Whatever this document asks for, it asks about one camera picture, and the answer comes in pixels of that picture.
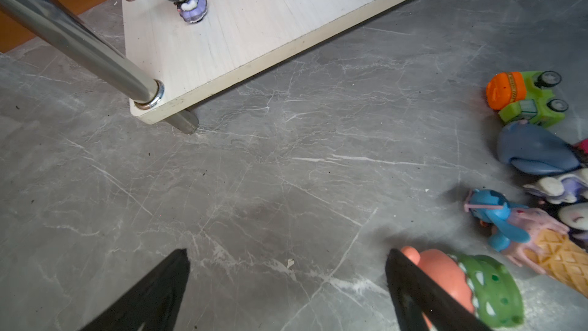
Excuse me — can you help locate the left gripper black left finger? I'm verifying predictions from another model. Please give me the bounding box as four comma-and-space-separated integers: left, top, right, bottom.
83, 249, 191, 330

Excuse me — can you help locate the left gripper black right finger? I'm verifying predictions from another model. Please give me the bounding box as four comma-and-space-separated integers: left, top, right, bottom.
385, 248, 491, 331

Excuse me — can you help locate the grey purple kuromi toy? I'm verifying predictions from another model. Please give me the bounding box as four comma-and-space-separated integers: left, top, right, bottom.
523, 168, 587, 250

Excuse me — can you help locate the green orange toy car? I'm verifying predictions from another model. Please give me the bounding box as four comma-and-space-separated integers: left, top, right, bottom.
485, 70, 569, 128

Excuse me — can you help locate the pink green block toy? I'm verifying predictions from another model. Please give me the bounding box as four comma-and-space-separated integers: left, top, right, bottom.
573, 139, 588, 155

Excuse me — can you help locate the white two-tier metal shelf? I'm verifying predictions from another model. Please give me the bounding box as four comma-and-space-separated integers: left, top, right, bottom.
1, 0, 407, 134

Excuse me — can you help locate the pink pig green toy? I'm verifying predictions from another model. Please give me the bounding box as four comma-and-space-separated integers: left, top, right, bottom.
401, 246, 525, 328

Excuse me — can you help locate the ice cream cone toy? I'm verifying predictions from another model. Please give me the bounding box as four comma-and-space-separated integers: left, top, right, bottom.
464, 188, 587, 296

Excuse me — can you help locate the blue grey eeyore toy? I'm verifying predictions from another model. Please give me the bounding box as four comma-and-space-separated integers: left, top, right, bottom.
496, 120, 587, 176

